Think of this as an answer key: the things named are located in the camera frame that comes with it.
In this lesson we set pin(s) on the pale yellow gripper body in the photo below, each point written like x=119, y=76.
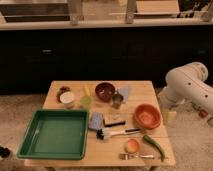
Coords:
x=169, y=116

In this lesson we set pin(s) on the red yellow apple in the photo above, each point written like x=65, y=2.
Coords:
x=132, y=146

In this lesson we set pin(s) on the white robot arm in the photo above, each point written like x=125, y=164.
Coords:
x=187, y=82

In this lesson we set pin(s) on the orange bowl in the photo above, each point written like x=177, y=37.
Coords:
x=147, y=116

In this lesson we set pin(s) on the dark purple bowl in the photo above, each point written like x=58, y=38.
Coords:
x=105, y=91

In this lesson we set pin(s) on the toy items on floor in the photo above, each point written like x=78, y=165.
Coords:
x=203, y=114

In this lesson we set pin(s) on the green chili pepper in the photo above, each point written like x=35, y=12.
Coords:
x=156, y=145

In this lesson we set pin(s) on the wooden table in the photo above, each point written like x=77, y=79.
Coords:
x=105, y=153

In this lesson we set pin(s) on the small metal cup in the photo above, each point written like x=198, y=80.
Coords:
x=117, y=100

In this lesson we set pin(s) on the silver fork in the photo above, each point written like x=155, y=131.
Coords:
x=125, y=156

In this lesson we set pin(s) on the wooden block with black edge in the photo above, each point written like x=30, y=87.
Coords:
x=113, y=120

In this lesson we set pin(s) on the black white dish brush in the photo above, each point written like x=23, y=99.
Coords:
x=106, y=133

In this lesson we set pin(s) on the blue sponge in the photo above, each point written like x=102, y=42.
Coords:
x=96, y=121

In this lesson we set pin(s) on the green cup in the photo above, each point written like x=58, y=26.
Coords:
x=85, y=102

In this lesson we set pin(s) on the yellow corn piece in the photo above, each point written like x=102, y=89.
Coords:
x=86, y=90

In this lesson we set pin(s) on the white cup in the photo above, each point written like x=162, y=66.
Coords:
x=67, y=99

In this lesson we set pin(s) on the green plastic tray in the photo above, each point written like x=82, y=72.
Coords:
x=55, y=134

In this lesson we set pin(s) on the black object on floor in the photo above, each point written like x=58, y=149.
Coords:
x=4, y=152

